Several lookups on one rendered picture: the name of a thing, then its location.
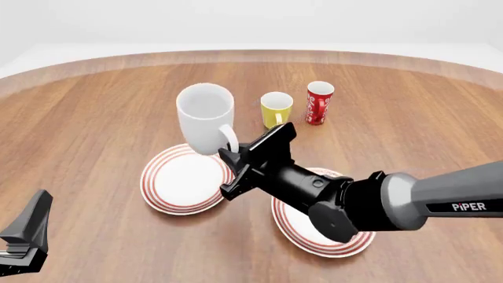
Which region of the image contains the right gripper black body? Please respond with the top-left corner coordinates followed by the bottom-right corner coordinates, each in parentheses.
top-left (218, 146), bottom-right (269, 202)

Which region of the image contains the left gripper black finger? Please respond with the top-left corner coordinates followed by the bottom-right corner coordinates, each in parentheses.
top-left (0, 189), bottom-right (53, 255)

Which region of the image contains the red mug with white swirls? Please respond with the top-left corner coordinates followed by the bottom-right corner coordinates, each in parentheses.
top-left (304, 80), bottom-right (335, 126)

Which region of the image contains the large white mug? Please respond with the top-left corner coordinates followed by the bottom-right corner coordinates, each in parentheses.
top-left (175, 83), bottom-right (240, 156)

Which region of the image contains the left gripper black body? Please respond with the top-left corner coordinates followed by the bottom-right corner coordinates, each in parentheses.
top-left (0, 241), bottom-right (49, 274)

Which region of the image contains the white plate with red rings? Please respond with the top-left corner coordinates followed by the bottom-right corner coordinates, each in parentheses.
top-left (140, 143), bottom-right (237, 216)
top-left (270, 167), bottom-right (376, 259)

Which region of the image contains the yellow and white mug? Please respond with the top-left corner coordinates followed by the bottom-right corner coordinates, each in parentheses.
top-left (259, 91), bottom-right (294, 130)

